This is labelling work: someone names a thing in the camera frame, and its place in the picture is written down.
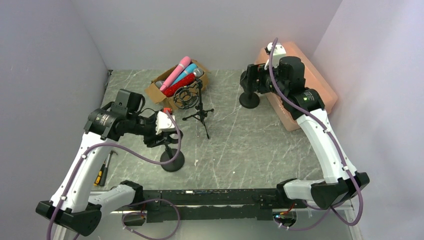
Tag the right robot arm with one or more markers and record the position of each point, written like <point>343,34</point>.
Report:
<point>341,179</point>

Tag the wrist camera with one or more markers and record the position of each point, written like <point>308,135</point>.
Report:
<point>274,55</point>
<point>163,122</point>

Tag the black base frame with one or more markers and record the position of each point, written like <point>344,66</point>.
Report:
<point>214,204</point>

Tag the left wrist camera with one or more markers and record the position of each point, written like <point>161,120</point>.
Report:
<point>163,122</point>

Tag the aluminium rail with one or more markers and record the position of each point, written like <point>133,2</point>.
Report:
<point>86,221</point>

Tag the cardboard box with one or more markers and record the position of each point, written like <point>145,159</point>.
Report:
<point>157,97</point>

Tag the black clip round-base stand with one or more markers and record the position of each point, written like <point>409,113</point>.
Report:
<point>172,159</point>

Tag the pink microphone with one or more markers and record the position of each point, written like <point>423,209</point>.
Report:
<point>182,65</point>

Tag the black tripod shock-mount stand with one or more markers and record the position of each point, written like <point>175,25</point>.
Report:
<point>190,96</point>

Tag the blue microphone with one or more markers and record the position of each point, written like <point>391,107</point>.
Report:
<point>188,70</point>

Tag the orange plastic storage box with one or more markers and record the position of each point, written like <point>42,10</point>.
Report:
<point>313,80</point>

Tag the black shock-mount round-base stand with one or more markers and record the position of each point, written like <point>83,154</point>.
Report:
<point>248,99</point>

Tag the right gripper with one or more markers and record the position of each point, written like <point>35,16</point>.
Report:
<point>250,79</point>

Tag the yellow black screwdriver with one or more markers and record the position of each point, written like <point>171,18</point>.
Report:
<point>101,176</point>

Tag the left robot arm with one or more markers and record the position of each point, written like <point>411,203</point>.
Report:
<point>72,205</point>

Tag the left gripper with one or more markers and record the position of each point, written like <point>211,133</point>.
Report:
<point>156,137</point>

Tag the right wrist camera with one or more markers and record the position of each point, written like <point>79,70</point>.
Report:
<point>274,55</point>

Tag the red glitter microphone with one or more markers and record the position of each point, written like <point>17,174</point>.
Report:
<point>186,81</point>

